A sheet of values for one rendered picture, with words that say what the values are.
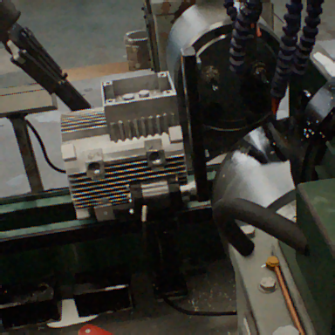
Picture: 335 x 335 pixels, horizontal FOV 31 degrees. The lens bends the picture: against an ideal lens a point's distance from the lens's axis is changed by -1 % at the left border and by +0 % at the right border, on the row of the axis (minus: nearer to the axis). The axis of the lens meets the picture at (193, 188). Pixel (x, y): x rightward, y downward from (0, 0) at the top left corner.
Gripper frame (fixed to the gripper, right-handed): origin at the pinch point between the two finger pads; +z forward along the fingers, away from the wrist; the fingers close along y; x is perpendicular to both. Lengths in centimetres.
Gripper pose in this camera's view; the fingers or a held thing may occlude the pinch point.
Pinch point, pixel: (71, 99)
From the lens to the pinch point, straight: 110.2
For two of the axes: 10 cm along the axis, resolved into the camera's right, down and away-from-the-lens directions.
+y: -1.5, -5.4, 8.3
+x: -8.1, 5.5, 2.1
